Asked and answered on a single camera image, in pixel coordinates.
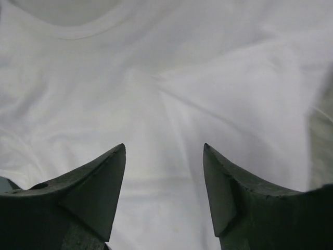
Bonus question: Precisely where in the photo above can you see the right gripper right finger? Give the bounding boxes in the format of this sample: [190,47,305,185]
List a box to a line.
[203,144,332,250]

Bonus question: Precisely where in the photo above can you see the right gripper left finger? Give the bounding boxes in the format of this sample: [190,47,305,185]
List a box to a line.
[1,144,126,250]

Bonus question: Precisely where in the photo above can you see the white t-shirt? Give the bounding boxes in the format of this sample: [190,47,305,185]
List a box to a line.
[1,1,332,249]

